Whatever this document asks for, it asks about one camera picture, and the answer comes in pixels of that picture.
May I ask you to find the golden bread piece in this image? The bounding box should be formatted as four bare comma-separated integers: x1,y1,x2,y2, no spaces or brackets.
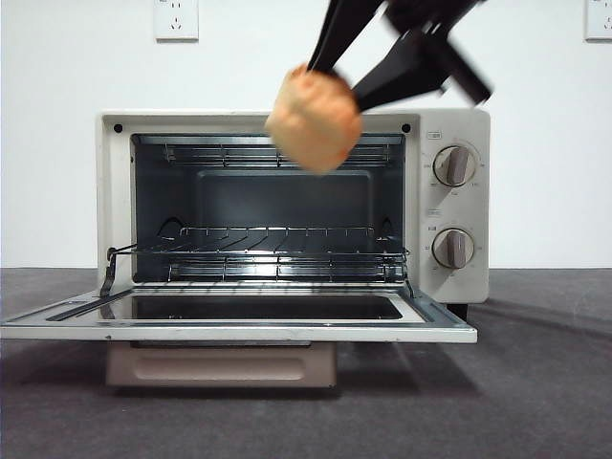
264,63,363,176

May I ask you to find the glass oven door with handle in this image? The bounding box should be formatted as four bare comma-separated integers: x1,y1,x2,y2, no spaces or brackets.
0,281,479,389

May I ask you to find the cream Toshiba toaster oven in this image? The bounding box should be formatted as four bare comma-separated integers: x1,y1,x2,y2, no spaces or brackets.
97,108,492,319

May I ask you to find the cream temperature knob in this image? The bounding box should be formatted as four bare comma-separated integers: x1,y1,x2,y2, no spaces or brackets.
432,145,477,188

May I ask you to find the cream timer knob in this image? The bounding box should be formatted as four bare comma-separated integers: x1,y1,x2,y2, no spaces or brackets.
431,228,476,270

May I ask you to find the white wall socket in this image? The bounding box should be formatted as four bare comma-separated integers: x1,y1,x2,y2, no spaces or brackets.
583,0,612,41
153,0,200,42

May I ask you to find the metal wire oven rack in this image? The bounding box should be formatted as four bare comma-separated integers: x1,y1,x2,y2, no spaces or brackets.
105,226,412,288

